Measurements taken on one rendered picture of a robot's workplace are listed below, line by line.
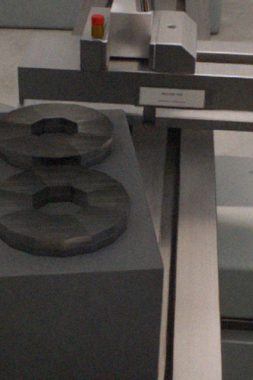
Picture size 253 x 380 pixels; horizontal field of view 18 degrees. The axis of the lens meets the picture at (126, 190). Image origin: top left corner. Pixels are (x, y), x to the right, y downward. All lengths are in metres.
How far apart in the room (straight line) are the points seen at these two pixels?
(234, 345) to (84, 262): 0.59
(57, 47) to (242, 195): 0.33
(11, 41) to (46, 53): 2.80
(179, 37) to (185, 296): 0.39
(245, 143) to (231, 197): 1.90
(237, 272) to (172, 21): 0.34
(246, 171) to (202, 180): 0.26
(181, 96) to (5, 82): 2.45
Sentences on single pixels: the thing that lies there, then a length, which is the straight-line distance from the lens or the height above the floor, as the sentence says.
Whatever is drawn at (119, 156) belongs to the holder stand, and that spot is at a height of 1.11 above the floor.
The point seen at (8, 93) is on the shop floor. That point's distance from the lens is 3.35.
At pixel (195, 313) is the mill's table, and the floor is 0.93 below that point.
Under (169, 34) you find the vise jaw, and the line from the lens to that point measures 1.04.
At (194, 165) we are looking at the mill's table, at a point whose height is 0.93.
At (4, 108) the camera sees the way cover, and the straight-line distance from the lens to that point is 1.23.
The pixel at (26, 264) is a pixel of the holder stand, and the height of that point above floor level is 1.11.
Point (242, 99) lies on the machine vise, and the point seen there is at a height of 0.96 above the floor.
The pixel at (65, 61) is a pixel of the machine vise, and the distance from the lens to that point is 1.07.
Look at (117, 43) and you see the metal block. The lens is 1.05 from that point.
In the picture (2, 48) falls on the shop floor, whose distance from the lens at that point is 3.81.
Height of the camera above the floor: 1.40
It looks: 32 degrees down
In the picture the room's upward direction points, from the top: 1 degrees clockwise
